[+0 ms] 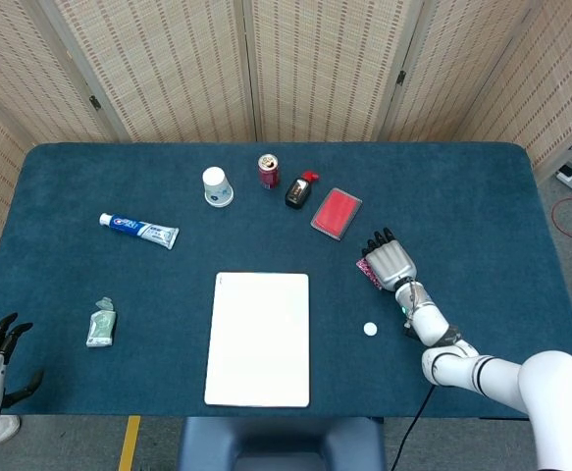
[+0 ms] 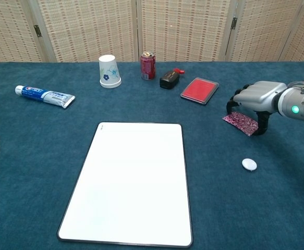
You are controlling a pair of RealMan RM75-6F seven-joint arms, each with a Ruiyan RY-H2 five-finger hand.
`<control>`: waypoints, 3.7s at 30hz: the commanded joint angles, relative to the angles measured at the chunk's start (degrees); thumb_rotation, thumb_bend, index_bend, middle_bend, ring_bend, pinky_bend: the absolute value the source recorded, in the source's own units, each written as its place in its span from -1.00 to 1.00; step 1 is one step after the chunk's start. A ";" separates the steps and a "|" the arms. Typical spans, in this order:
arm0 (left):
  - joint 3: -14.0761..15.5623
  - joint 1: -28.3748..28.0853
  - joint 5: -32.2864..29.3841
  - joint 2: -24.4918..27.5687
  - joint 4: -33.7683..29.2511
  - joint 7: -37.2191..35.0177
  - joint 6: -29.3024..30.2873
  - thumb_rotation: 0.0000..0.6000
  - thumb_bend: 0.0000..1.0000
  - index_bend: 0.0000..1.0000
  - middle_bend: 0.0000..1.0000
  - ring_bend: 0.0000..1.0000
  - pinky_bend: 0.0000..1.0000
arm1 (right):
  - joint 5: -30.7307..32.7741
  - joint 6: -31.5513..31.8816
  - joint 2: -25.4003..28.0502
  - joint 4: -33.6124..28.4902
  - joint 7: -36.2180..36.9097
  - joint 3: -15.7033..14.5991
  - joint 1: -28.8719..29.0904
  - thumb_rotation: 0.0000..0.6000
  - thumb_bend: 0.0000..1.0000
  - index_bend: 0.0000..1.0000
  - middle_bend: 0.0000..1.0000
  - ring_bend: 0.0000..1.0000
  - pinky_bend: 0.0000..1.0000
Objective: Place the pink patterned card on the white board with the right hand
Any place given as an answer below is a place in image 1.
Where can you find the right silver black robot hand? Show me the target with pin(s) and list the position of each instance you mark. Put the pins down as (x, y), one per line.
(392, 262)

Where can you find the pink patterned packet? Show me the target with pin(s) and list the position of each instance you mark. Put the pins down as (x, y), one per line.
(364, 269)

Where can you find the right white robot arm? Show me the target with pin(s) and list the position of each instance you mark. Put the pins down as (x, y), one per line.
(491, 375)

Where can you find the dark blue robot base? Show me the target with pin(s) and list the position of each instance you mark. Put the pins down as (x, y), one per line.
(280, 444)

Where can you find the white rectangular board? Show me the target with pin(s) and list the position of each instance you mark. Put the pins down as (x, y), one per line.
(258, 339)

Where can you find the white shoe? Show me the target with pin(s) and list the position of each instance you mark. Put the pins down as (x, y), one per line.
(8, 428)

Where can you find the small white round cap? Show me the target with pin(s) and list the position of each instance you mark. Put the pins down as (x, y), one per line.
(370, 329)

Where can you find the red ink pad case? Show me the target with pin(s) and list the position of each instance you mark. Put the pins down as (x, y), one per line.
(336, 214)

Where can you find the dark blue tablecloth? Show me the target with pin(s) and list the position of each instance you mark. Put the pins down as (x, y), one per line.
(486, 221)

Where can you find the black ink bottle red cap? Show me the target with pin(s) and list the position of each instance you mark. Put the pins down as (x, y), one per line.
(298, 192)

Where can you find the crumpled green white packet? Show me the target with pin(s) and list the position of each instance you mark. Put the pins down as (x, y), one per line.
(101, 326)

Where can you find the red soda can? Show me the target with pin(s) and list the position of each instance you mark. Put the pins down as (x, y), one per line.
(269, 172)

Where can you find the white paper cup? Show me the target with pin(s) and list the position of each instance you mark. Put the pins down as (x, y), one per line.
(217, 188)

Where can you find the blue white toothpaste tube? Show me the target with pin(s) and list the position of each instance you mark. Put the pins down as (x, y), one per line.
(140, 229)

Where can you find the woven bamboo folding screen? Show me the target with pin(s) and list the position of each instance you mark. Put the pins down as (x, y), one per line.
(177, 68)

